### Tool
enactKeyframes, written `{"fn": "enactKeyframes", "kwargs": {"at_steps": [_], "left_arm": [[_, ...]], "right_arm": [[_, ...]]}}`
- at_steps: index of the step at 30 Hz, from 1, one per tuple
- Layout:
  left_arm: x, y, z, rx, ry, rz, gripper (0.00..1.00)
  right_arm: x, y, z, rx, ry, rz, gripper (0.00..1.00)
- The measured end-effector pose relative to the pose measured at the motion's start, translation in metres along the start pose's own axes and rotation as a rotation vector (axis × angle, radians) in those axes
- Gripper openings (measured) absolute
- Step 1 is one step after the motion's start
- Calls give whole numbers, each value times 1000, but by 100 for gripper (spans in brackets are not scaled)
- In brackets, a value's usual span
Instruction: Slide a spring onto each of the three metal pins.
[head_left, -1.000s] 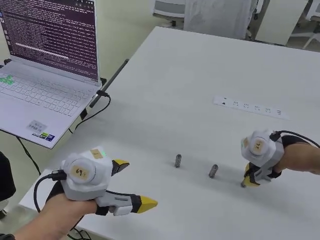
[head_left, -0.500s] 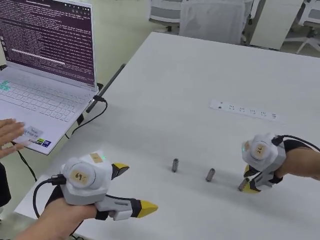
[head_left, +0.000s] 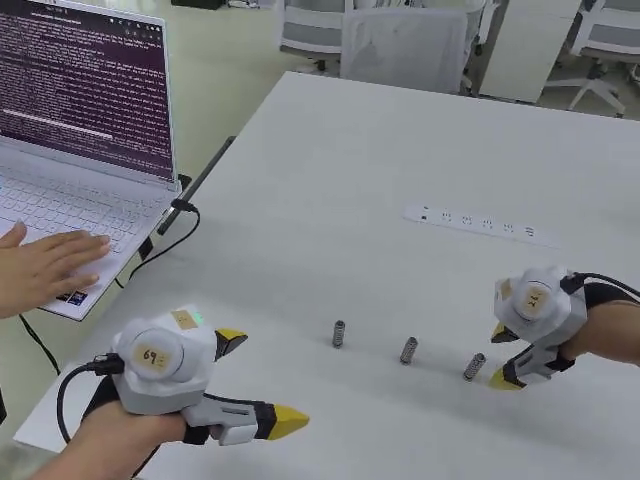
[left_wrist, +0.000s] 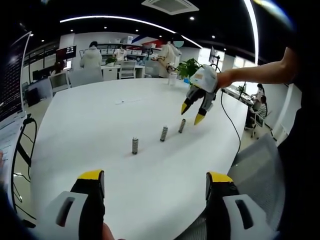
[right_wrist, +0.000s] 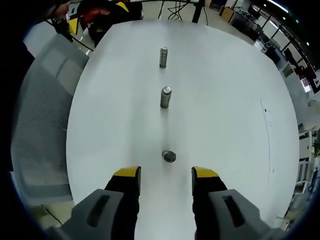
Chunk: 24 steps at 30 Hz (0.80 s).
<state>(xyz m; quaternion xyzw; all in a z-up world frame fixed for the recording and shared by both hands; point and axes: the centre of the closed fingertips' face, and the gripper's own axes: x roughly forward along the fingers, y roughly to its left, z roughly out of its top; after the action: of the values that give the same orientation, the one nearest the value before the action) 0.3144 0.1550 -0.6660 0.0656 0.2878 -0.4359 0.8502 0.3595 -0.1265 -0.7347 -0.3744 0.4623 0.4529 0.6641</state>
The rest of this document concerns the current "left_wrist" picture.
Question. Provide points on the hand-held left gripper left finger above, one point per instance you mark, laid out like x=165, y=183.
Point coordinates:
x=82, y=212

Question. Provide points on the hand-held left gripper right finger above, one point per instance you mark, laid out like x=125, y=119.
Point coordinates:
x=225, y=212

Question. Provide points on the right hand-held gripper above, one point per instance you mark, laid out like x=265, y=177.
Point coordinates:
x=205, y=78

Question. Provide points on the metal pin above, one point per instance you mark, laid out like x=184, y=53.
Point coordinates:
x=165, y=126
x=135, y=138
x=183, y=120

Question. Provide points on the metal coil spring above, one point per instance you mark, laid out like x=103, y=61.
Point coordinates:
x=163, y=134
x=182, y=126
x=135, y=146

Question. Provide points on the monitor on arm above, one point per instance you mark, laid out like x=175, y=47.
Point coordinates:
x=214, y=55

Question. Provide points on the person's right forearm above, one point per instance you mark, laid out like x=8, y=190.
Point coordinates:
x=250, y=73

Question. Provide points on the clear plastic bottle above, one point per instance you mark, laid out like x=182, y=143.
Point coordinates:
x=172, y=79

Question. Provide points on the green potted plant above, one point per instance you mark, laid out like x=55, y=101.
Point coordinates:
x=188, y=67

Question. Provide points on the white office desk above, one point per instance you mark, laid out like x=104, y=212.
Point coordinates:
x=237, y=96

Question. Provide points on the grey mesh office chair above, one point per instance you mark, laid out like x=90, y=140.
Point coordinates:
x=260, y=170

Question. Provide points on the storage shelf with boxes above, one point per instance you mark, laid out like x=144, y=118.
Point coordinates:
x=140, y=51

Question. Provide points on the white office chair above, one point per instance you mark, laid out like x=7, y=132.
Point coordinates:
x=128, y=70
x=59, y=82

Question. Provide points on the small green plant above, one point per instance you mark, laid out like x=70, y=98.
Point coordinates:
x=110, y=61

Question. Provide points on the ceiling air vent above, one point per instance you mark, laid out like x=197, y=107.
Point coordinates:
x=171, y=4

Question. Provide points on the person's body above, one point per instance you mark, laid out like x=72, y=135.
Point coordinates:
x=305, y=150

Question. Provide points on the dark wall screen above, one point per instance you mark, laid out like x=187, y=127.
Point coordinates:
x=66, y=52

